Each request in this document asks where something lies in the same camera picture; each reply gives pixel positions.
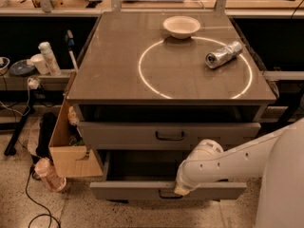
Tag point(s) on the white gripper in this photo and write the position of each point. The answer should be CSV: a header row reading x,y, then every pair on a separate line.
x,y
184,180

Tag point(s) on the grey drawer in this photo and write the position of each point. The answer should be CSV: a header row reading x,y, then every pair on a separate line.
x,y
164,136
150,175

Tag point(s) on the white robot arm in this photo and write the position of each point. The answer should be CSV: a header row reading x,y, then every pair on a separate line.
x,y
278,158

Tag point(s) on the grey top drawer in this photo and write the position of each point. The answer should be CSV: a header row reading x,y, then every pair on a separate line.
x,y
164,136

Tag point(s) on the grey drawer cabinet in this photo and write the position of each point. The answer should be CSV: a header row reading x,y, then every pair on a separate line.
x,y
134,71

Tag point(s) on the cardboard box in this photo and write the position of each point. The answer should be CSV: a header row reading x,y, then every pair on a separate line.
x,y
70,155

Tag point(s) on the crushed silver can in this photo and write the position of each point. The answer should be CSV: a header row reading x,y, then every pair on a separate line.
x,y
223,55

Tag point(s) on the black bag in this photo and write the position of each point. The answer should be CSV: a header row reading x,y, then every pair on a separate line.
x,y
47,124

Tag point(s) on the white paper bowl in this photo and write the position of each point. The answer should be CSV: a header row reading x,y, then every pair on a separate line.
x,y
181,27

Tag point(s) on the white power adapter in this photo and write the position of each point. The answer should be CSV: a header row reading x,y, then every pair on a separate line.
x,y
33,83

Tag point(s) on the white paper cup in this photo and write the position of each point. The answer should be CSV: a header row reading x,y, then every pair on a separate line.
x,y
40,63

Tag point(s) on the white spray bottle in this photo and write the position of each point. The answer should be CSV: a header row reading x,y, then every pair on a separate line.
x,y
50,58

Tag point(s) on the blue plate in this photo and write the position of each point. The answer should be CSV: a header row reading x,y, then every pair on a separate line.
x,y
22,68

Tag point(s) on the small bowl at edge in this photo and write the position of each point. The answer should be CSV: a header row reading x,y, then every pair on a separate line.
x,y
4,64

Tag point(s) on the blue handled brush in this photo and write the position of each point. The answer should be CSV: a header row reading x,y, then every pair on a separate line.
x,y
70,44

